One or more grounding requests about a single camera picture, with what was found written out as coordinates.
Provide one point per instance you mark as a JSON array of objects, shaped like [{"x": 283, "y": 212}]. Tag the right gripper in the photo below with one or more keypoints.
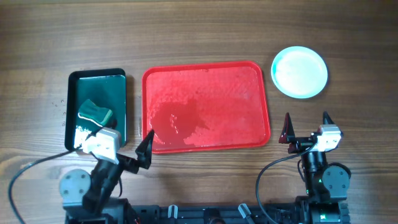
[{"x": 299, "y": 144}]

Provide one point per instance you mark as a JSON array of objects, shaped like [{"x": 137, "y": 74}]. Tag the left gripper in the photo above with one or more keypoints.
[{"x": 143, "y": 152}]

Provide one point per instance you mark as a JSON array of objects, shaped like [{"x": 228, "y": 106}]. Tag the green yellow sponge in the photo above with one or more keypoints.
[{"x": 97, "y": 115}]

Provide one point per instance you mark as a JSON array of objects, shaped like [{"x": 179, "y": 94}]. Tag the white plate top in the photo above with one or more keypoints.
[{"x": 299, "y": 72}]

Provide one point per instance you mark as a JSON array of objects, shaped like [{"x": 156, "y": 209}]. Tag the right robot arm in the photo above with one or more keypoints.
[{"x": 326, "y": 183}]

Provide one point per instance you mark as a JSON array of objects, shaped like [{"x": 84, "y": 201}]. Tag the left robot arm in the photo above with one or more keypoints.
[{"x": 87, "y": 196}]

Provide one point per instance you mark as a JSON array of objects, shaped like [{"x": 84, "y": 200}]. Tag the black water tray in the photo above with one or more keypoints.
[{"x": 106, "y": 88}]

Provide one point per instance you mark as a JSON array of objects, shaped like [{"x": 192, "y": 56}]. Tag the red plastic tray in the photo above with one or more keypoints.
[{"x": 205, "y": 107}]

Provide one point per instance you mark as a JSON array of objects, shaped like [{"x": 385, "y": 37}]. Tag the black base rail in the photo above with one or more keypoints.
[{"x": 278, "y": 212}]

